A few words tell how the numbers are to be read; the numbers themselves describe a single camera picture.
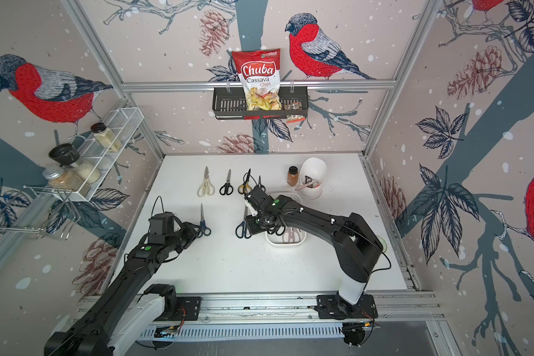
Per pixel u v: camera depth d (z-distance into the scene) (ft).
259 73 2.67
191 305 2.42
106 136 2.44
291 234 2.97
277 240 2.92
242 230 2.69
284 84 3.00
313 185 3.32
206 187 3.51
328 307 2.39
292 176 3.38
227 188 3.50
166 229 2.15
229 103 3.12
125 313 1.58
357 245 1.48
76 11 2.34
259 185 3.52
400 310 2.45
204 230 3.03
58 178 1.94
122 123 2.98
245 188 3.51
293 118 2.95
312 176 3.36
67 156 2.00
